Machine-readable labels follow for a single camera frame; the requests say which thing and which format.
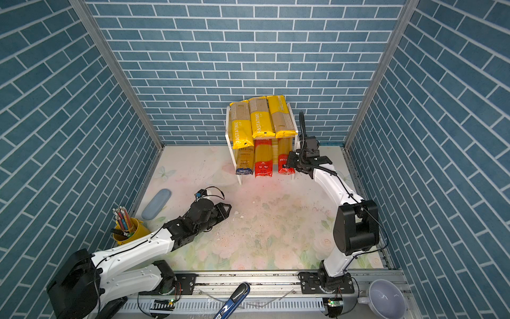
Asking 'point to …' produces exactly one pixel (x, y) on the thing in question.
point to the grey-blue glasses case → (156, 205)
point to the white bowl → (386, 300)
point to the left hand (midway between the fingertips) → (231, 209)
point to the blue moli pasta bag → (245, 160)
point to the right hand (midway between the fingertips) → (287, 156)
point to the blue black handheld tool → (228, 309)
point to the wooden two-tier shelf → (280, 146)
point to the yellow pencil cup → (127, 228)
